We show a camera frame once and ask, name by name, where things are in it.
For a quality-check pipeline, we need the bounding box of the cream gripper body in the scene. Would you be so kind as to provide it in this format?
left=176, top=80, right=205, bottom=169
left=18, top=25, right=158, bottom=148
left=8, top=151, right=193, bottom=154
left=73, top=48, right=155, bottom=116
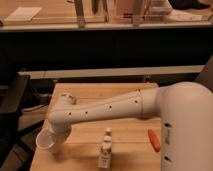
left=50, top=129, right=71, bottom=144

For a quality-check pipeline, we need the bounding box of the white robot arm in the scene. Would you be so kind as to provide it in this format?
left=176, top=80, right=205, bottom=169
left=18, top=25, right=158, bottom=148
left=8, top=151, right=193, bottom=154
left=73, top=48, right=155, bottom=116
left=48, top=82, right=213, bottom=171

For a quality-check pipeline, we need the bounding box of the small white bottle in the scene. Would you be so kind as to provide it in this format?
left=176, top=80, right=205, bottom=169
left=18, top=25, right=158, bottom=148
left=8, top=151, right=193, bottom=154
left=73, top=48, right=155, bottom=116
left=98, top=128, right=112, bottom=169

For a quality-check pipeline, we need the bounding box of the black chair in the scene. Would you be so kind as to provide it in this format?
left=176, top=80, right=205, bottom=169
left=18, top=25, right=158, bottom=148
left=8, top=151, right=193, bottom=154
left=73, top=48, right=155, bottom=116
left=0, top=73, right=32, bottom=167

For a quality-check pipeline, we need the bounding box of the white book on floor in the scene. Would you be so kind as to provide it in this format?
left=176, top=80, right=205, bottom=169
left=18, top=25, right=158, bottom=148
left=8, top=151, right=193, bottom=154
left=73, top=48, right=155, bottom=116
left=5, top=7, right=41, bottom=22

